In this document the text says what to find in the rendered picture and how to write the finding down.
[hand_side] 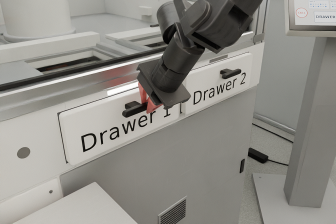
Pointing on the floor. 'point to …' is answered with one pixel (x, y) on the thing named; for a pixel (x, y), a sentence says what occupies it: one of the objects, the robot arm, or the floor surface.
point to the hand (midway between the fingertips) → (148, 106)
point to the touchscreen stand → (307, 152)
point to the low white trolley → (81, 209)
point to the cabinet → (164, 170)
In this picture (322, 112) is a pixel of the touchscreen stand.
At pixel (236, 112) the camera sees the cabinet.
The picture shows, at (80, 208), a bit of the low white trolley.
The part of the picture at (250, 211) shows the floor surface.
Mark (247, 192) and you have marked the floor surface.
